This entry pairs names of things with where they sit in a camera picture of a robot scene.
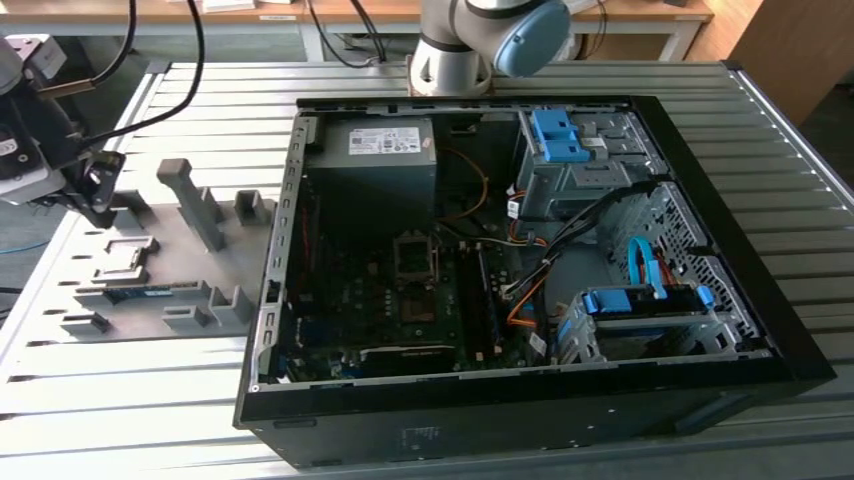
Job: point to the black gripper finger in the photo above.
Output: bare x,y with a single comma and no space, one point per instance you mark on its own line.
75,201
105,190

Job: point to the silver CPU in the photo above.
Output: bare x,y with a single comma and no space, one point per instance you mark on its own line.
124,257

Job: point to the metal locking lever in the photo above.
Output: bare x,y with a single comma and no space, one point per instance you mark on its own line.
435,260

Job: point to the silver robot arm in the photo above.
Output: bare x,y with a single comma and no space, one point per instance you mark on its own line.
440,65

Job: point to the grey parts rack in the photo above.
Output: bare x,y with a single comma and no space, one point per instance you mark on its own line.
180,260

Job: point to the blue RAM stick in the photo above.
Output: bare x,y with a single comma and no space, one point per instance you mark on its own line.
143,292

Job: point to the wooden desk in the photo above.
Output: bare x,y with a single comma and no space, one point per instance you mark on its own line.
80,17

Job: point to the white paper box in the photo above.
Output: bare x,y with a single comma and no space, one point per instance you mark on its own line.
227,5

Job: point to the grey power supply unit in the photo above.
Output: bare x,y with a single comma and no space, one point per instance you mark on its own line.
374,190

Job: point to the green motherboard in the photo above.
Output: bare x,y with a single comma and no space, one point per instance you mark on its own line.
360,300

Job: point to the black graphics card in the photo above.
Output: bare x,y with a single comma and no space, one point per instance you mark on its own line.
407,357

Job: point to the black RAM slot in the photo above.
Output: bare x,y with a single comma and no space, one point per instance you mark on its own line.
470,300
490,310

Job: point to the tall metal drive cage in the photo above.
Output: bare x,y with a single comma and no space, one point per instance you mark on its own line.
587,185

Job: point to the black PC case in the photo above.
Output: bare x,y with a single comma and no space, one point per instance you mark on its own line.
467,430

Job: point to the blue disk carrier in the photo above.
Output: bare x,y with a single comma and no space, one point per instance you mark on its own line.
607,302

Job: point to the low metal disk bay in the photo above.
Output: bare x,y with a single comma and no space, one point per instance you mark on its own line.
667,325

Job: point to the wooden cabinet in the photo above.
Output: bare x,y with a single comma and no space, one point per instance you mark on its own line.
787,50

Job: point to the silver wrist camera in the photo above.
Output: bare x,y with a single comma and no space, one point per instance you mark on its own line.
23,185

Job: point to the small grey camera box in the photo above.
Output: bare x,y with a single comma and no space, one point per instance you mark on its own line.
40,57

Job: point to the blue drive bay bracket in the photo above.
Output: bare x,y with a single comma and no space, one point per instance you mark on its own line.
554,135

